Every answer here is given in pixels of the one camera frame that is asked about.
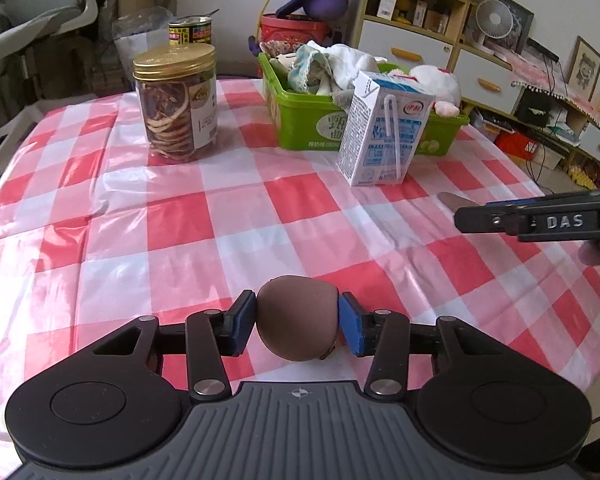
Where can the low white drawer cabinet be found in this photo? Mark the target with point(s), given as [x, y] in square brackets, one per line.
[486, 80]

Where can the gold lid snack jar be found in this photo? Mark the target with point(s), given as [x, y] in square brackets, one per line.
[176, 86]

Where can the Santa Claus plush toy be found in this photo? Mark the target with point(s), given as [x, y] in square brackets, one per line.
[441, 84]

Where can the black yellow tin can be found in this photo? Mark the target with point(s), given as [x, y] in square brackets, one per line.
[190, 30]

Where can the bunny doll blue dress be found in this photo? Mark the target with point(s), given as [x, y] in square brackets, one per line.
[308, 69]

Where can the grey office chair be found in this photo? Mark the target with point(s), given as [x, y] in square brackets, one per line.
[31, 21]

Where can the framed cartoon picture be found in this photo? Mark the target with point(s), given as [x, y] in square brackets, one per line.
[584, 70]

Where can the white desk fan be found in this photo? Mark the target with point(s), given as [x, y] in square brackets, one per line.
[494, 19]

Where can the brown round soft ball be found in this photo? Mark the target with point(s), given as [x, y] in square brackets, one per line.
[297, 317]

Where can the red box on floor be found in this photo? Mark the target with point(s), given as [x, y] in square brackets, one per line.
[516, 144]

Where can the tall wooden shelf cabinet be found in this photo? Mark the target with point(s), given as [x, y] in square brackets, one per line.
[411, 32]

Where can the white cloth glove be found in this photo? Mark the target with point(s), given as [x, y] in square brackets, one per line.
[336, 67]

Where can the white shopping bag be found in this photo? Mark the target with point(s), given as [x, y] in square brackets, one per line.
[136, 33]

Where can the pink lace table cover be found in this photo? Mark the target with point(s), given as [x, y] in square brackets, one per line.
[545, 77]

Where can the framed picture black frame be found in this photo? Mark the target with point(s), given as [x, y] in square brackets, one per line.
[522, 21]

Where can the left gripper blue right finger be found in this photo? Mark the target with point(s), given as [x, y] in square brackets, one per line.
[367, 332]

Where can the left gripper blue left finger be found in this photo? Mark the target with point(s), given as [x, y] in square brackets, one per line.
[225, 332]

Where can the green plastic bin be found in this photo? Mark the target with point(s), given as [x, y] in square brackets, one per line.
[305, 122]

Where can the red white checkered tablecloth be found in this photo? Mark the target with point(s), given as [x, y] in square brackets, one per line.
[95, 231]

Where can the red chips bucket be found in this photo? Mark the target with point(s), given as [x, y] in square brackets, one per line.
[277, 36]

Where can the white blue milk carton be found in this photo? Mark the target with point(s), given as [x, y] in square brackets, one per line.
[387, 117]

